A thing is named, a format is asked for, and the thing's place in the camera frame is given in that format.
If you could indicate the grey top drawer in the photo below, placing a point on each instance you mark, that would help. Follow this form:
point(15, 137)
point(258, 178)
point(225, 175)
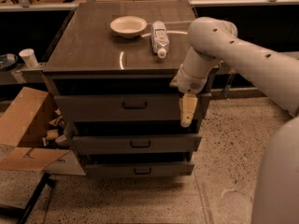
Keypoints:
point(119, 107)

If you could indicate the grey drawer cabinet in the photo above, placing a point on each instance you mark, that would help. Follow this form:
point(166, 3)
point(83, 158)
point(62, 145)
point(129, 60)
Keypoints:
point(91, 59)

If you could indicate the white plastic bottle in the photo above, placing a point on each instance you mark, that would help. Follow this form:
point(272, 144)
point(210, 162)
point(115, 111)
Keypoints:
point(159, 39)

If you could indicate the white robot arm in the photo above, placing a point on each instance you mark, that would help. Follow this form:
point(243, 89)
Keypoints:
point(276, 198)

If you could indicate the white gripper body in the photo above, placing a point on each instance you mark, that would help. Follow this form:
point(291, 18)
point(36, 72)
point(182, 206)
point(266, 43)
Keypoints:
point(191, 80)

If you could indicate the white ceramic bowl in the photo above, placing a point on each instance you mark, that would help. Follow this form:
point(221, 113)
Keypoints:
point(128, 26)

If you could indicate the grey drawer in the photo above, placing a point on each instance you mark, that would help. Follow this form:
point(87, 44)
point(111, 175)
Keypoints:
point(119, 107)
point(131, 144)
point(140, 169)

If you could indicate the grey middle drawer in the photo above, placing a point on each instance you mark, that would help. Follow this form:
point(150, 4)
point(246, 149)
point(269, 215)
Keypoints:
point(131, 144)

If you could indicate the dark round dish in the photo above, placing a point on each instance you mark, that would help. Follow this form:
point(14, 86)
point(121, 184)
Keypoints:
point(8, 61)

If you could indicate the white paper cup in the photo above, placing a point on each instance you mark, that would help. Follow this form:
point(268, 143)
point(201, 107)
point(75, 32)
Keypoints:
point(28, 55)

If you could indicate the black metal stand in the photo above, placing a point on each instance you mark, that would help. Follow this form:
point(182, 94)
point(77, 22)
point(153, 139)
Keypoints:
point(21, 214)

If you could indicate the open cardboard box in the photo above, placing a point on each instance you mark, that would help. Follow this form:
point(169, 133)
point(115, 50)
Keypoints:
point(25, 127)

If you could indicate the grey bottom drawer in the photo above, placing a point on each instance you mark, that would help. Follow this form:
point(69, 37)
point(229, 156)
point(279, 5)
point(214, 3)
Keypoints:
point(140, 169)

